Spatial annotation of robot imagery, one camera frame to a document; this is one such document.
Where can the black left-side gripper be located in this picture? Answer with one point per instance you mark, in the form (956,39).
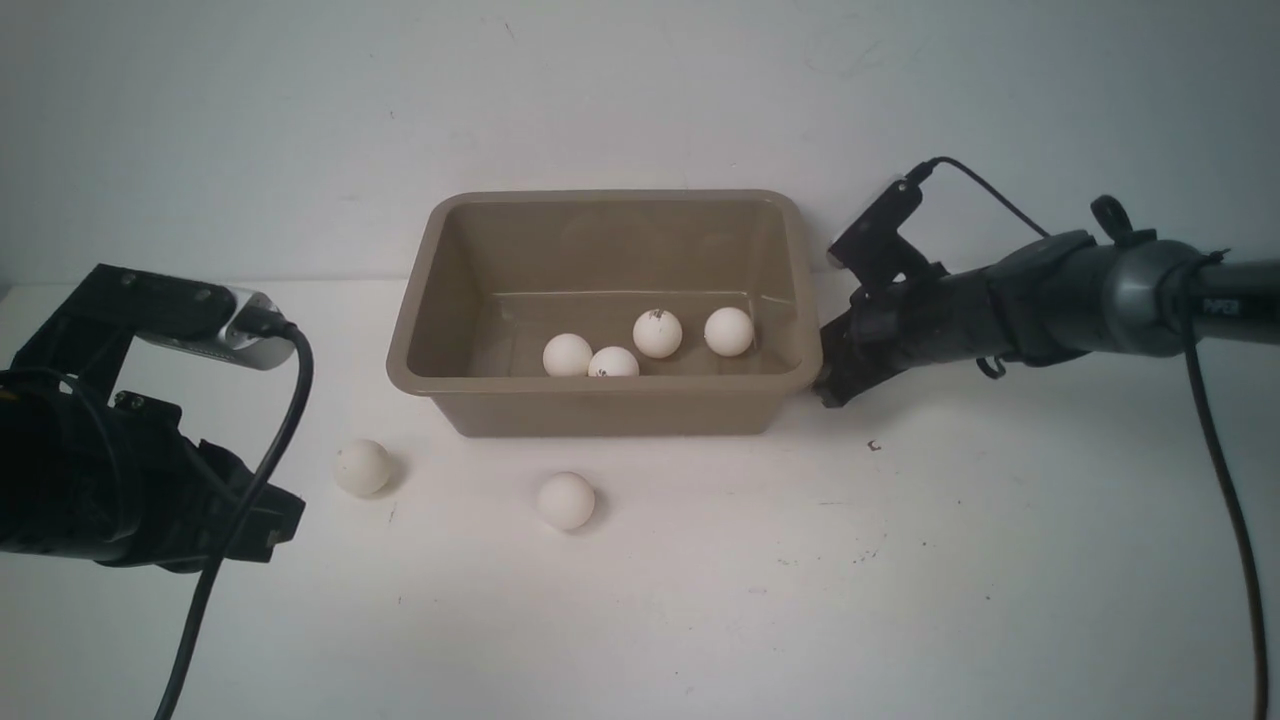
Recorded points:
(121,486)

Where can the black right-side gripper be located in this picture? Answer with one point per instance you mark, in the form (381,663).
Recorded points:
(940,320)

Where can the marked white ping-pong ball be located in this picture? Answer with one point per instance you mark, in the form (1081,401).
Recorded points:
(613,361)

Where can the tan plastic bin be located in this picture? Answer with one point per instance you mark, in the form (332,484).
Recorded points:
(498,274)

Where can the dark right-side robot arm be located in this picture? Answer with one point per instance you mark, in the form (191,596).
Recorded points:
(1050,302)

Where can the right-side wrist camera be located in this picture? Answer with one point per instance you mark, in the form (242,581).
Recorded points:
(872,248)

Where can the left-side silver wrist camera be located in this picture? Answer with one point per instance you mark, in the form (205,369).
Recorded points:
(87,338)

